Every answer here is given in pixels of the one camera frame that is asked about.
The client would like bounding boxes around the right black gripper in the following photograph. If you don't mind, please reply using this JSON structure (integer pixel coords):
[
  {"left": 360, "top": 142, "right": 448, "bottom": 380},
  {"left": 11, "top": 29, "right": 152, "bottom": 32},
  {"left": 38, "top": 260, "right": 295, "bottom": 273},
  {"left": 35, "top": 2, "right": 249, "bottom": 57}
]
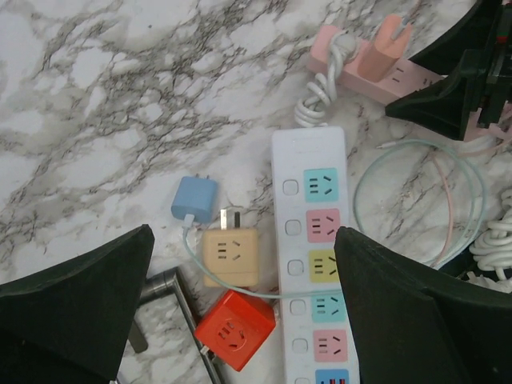
[{"left": 385, "top": 0, "right": 511, "bottom": 141}]

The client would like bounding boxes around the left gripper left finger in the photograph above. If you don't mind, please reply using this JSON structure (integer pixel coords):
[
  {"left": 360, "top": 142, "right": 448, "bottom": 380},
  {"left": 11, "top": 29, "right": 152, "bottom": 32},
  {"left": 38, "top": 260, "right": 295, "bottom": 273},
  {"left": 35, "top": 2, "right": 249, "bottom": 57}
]
[{"left": 1, "top": 225, "right": 154, "bottom": 383}]

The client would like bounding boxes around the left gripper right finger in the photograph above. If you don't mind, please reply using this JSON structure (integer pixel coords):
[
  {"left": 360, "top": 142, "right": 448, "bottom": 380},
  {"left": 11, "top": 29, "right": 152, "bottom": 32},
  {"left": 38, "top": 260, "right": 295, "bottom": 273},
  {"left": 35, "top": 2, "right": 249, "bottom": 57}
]
[{"left": 334, "top": 227, "right": 511, "bottom": 383}]

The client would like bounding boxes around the pink power strip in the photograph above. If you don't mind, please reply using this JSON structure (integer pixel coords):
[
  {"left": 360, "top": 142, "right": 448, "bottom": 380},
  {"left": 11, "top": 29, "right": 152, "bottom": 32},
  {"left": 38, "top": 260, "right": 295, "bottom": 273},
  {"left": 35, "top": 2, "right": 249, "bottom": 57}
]
[{"left": 307, "top": 20, "right": 446, "bottom": 106}]

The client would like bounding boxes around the orange small plug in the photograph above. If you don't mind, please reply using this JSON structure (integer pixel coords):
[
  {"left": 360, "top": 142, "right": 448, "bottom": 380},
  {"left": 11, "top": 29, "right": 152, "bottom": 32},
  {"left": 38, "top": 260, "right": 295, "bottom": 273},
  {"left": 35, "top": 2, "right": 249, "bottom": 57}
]
[{"left": 357, "top": 14, "right": 412, "bottom": 82}]

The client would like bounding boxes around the white power strip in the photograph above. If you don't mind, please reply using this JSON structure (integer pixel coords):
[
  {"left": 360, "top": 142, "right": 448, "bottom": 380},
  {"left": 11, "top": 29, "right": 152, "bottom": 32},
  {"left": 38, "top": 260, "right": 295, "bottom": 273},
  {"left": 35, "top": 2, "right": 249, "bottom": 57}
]
[{"left": 271, "top": 126, "right": 360, "bottom": 383}]

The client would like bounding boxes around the red cube plug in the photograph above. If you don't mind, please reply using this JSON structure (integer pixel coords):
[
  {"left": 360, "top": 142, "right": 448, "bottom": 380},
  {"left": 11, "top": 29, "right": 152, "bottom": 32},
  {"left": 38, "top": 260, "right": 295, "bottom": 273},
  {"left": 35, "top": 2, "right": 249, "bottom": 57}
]
[{"left": 194, "top": 290, "right": 276, "bottom": 372}]

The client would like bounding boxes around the beige cube plug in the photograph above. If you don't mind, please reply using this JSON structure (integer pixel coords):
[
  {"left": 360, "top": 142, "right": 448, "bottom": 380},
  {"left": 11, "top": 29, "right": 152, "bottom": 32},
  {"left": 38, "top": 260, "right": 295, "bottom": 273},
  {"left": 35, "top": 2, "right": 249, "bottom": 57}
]
[{"left": 202, "top": 209, "right": 259, "bottom": 287}]

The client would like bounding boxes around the light blue small plug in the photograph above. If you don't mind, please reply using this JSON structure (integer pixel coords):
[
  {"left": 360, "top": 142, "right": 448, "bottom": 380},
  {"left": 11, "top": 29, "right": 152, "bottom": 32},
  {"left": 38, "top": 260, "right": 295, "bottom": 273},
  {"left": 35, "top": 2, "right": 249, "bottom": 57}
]
[{"left": 170, "top": 176, "right": 218, "bottom": 224}]

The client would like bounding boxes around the black hex key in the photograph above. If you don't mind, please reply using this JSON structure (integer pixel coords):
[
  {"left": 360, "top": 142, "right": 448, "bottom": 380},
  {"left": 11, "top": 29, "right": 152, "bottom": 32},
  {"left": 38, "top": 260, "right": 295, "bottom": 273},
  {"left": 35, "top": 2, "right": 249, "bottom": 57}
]
[{"left": 119, "top": 267, "right": 229, "bottom": 383}]

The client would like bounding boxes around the white coiled cable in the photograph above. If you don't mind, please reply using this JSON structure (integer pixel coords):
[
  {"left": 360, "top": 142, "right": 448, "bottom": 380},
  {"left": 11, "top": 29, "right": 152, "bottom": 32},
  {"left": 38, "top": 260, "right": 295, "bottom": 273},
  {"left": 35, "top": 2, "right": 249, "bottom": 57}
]
[{"left": 294, "top": 31, "right": 512, "bottom": 289}]

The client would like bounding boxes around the thin mint cable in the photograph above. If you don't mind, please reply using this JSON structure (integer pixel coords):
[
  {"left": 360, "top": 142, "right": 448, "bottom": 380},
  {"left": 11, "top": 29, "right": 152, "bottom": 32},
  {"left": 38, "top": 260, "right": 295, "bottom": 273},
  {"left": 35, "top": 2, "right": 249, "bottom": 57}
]
[{"left": 182, "top": 138, "right": 490, "bottom": 301}]

